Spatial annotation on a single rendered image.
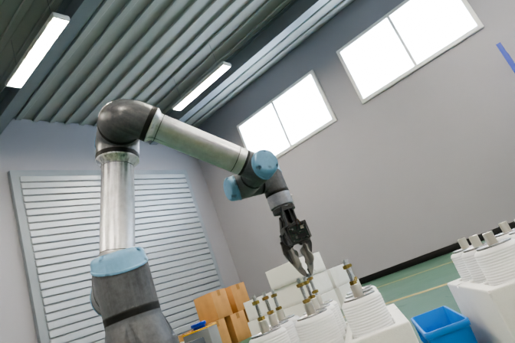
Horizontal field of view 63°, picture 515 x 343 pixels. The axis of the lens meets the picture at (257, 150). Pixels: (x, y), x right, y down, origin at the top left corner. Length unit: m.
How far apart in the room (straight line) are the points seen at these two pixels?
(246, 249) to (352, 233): 2.21
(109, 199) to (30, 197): 5.44
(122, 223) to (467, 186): 5.48
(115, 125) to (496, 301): 0.94
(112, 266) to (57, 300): 5.30
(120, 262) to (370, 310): 0.54
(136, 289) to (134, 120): 0.41
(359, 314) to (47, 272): 5.53
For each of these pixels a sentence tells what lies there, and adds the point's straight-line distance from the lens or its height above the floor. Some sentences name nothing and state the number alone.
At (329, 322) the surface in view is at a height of 0.23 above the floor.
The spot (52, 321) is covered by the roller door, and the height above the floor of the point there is 0.99.
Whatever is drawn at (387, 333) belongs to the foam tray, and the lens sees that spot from 0.99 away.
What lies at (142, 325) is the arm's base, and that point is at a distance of 0.92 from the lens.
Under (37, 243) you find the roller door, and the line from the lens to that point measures 6.36.
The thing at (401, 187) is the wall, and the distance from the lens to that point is 6.47.
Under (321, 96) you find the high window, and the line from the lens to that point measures 7.08.
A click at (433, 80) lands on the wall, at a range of 6.44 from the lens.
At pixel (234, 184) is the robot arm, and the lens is 1.22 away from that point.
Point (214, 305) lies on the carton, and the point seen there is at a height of 0.45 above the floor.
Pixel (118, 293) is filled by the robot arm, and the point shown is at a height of 0.44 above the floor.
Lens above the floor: 0.32
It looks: 19 degrees up
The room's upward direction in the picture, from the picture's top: 22 degrees counter-clockwise
